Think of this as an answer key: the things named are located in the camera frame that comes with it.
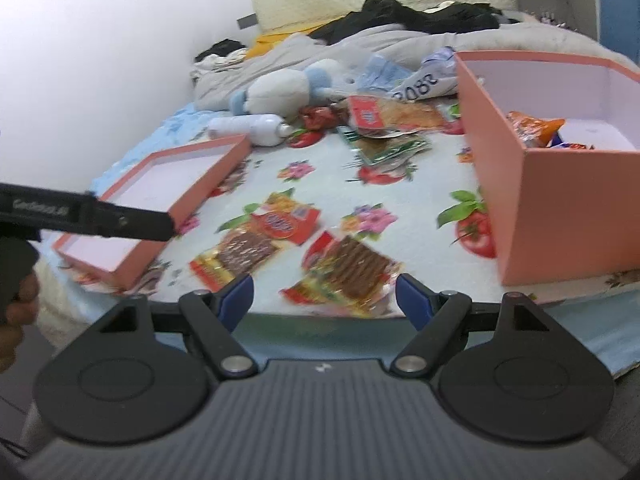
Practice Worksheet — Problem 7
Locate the blue chair back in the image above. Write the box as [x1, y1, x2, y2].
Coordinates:
[599, 0, 640, 61]

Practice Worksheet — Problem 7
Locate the yellow cloth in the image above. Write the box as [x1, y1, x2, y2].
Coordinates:
[245, 22, 331, 58]

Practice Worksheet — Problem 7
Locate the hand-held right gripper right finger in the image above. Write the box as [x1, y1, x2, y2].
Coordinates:
[390, 272, 556, 377]

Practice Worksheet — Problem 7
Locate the pile of black white clothes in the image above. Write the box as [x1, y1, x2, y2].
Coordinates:
[192, 39, 248, 78]

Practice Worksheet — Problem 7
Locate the pink cardboard box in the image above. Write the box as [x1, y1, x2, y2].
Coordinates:
[454, 50, 640, 287]

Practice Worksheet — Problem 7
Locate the white spray bottle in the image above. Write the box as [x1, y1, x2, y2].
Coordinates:
[207, 114, 293, 147]

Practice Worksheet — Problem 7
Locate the white bag with dark print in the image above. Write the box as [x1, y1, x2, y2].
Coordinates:
[390, 67, 458, 103]

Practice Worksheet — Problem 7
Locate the grey duvet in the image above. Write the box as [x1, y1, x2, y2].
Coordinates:
[192, 15, 621, 111]

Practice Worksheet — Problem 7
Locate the blue and white plastic bag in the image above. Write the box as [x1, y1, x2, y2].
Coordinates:
[422, 46, 458, 68]

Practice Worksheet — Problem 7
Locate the white and blue plush toy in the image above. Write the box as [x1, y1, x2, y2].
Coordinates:
[229, 59, 351, 116]

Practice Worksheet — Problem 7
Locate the fruit and flower printed cloth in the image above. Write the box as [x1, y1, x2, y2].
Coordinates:
[150, 100, 640, 318]

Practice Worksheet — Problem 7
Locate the clear plastic bag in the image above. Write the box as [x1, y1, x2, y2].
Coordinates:
[340, 52, 416, 98]

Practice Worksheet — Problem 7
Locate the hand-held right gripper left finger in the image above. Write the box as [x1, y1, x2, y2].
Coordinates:
[97, 274, 258, 380]

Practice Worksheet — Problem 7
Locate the orange snack packet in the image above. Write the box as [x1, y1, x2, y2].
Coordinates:
[507, 111, 566, 149]

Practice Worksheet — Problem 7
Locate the red label tan snack packet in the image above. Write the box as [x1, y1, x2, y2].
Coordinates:
[347, 95, 451, 136]

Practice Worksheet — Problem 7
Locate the dark red candy packet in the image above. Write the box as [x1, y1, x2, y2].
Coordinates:
[300, 105, 341, 133]

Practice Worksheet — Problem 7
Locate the green snack packet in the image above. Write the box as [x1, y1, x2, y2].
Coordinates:
[340, 127, 433, 171]

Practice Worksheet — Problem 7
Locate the person's left hand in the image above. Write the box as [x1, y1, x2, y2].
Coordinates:
[0, 270, 40, 373]

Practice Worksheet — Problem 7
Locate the pink box lid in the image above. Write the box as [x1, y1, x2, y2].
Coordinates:
[52, 134, 252, 292]

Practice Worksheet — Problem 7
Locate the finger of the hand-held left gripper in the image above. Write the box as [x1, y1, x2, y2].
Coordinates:
[95, 200, 177, 242]

